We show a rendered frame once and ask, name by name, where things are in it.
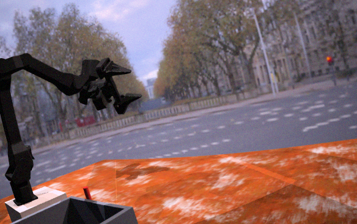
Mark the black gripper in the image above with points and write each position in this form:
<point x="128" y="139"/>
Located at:
<point x="107" y="69"/>

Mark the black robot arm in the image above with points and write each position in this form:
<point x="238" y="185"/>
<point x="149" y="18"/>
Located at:
<point x="20" y="155"/>

